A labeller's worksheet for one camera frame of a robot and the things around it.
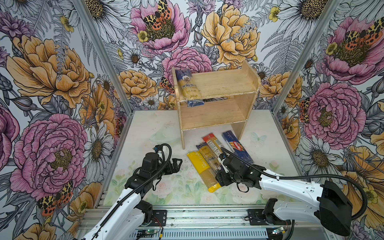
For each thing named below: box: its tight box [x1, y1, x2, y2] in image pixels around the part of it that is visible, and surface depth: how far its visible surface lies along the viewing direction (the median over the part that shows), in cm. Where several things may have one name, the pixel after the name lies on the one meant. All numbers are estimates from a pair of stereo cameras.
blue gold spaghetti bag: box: [196, 142, 222, 176], surface depth 94 cm
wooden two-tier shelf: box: [172, 61, 261, 150], surface depth 81 cm
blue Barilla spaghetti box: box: [222, 130, 254, 164], surface depth 99 cm
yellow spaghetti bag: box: [187, 151, 222, 193], surface depth 90 cm
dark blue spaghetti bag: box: [175, 69, 204, 107], surface depth 69 cm
